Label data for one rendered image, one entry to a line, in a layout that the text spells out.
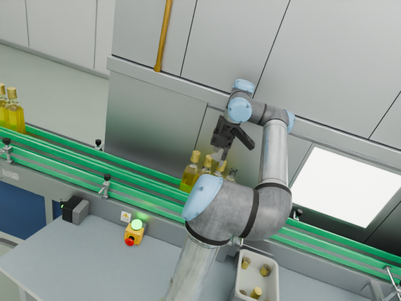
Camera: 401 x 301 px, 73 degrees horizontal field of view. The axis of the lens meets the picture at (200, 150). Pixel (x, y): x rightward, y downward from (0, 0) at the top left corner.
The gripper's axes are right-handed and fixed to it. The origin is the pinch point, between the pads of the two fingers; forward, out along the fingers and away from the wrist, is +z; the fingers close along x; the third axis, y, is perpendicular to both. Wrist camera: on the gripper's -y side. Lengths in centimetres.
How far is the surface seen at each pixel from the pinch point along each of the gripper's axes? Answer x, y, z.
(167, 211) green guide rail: 13.5, 15.1, 23.7
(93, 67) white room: -311, 238, 105
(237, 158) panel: -11.7, -6.6, 2.5
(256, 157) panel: -11.7, -14.3, -1.0
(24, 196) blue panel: 13, 85, 47
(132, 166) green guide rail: -3.2, 39.3, 20.4
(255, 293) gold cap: 29, -28, 34
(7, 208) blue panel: 13, 96, 60
